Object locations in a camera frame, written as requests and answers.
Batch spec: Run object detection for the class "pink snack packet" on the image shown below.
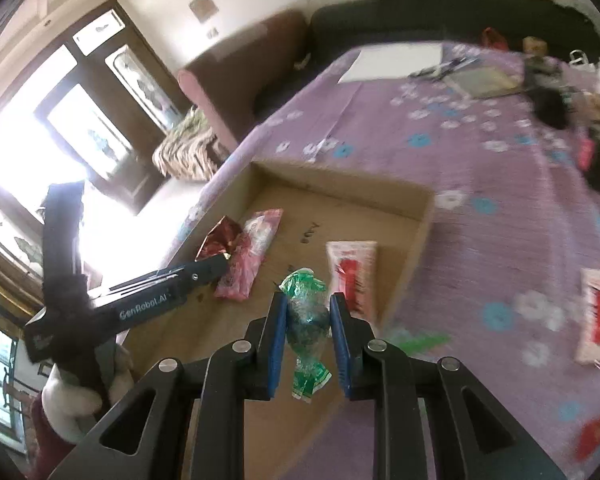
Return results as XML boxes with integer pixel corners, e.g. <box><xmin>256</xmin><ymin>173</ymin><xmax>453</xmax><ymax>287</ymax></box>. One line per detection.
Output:
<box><xmin>214</xmin><ymin>208</ymin><xmax>285</xmax><ymax>302</ymax></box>

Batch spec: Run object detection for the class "green candy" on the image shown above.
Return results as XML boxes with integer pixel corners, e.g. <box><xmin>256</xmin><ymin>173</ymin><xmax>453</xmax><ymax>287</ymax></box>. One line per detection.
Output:
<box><xmin>279</xmin><ymin>267</ymin><xmax>333</xmax><ymax>403</ymax></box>

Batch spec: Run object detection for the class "dark red foil packet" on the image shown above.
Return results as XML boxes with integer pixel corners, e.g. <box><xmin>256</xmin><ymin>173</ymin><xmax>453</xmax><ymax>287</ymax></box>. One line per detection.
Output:
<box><xmin>195</xmin><ymin>215</ymin><xmax>243</xmax><ymax>261</ymax></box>

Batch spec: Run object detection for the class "cardboard box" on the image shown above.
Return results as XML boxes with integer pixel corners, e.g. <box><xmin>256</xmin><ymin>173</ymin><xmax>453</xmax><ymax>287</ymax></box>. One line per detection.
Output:
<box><xmin>115</xmin><ymin>159</ymin><xmax>437</xmax><ymax>480</ymax></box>

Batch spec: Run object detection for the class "patterned folded cloth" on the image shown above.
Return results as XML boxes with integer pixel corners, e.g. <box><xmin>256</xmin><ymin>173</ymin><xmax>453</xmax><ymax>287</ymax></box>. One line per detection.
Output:
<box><xmin>152</xmin><ymin>107</ymin><xmax>221</xmax><ymax>181</ymax></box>

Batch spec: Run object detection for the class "green wrapper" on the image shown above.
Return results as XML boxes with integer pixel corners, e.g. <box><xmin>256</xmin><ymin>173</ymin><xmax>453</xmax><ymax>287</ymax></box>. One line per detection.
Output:
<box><xmin>387</xmin><ymin>332</ymin><xmax>451</xmax><ymax>356</ymax></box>

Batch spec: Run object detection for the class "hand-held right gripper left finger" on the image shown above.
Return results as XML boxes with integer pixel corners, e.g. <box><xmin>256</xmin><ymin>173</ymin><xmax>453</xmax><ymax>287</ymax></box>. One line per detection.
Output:
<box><xmin>47</xmin><ymin>291</ymin><xmax>288</xmax><ymax>480</ymax></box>

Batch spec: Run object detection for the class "brown sofa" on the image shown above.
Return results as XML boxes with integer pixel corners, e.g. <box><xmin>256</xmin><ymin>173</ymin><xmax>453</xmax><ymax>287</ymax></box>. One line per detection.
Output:
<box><xmin>176</xmin><ymin>10</ymin><xmax>311</xmax><ymax>153</ymax></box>

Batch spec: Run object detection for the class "black pen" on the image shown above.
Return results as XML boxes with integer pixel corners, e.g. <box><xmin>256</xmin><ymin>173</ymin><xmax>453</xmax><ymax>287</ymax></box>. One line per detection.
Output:
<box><xmin>409</xmin><ymin>56</ymin><xmax>481</xmax><ymax>81</ymax></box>

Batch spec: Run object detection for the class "wall switch plate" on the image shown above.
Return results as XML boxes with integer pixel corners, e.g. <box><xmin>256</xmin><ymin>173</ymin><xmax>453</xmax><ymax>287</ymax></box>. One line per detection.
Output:
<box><xmin>189</xmin><ymin>0</ymin><xmax>218</xmax><ymax>23</ymax></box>

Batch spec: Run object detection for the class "purple floral blanket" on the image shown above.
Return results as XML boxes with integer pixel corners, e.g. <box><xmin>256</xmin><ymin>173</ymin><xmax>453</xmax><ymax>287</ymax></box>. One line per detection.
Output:
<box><xmin>180</xmin><ymin>42</ymin><xmax>600</xmax><ymax>480</ymax></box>

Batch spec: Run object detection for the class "small red bag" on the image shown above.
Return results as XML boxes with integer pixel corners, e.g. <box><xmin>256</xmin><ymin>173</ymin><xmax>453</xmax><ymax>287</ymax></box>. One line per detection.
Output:
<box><xmin>481</xmin><ymin>26</ymin><xmax>508</xmax><ymax>52</ymax></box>

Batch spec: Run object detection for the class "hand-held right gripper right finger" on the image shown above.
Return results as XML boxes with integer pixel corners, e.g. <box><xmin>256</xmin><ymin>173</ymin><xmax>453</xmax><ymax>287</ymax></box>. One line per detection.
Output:
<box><xmin>328</xmin><ymin>292</ymin><xmax>568</xmax><ymax>480</ymax></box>

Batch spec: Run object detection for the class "person's left forearm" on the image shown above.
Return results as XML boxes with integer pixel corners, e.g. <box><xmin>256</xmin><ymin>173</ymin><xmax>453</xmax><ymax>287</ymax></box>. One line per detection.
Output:
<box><xmin>27</xmin><ymin>345</ymin><xmax>136</xmax><ymax>480</ymax></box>

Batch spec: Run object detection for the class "white red snack packet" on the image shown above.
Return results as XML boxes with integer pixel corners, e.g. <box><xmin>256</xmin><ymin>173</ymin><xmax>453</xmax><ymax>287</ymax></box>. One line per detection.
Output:
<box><xmin>574</xmin><ymin>266</ymin><xmax>600</xmax><ymax>366</ymax></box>
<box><xmin>325</xmin><ymin>240</ymin><xmax>381</xmax><ymax>323</ymax></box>

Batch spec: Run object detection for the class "wooden framed window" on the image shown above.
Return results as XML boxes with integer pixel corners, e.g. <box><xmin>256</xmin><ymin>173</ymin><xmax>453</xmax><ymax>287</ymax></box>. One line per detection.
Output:
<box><xmin>0</xmin><ymin>0</ymin><xmax>191</xmax><ymax>291</ymax></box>

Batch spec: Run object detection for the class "grey book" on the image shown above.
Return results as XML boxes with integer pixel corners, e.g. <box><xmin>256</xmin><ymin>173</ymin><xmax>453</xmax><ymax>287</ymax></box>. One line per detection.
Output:
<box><xmin>442</xmin><ymin>65</ymin><xmax>523</xmax><ymax>100</ymax></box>

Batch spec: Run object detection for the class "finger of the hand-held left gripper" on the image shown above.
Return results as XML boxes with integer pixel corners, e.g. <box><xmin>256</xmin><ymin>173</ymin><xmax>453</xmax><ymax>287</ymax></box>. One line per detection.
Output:
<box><xmin>167</xmin><ymin>254</ymin><xmax>232</xmax><ymax>295</ymax></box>

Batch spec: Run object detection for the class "black desk holder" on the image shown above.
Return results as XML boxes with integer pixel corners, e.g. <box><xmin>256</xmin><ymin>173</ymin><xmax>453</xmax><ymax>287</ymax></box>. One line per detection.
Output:
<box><xmin>522</xmin><ymin>55</ymin><xmax>573</xmax><ymax>131</ymax></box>

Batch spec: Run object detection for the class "white paper sheet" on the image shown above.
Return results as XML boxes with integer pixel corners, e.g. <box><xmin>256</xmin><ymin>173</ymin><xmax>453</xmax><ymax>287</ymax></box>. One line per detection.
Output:
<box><xmin>337</xmin><ymin>42</ymin><xmax>445</xmax><ymax>84</ymax></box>

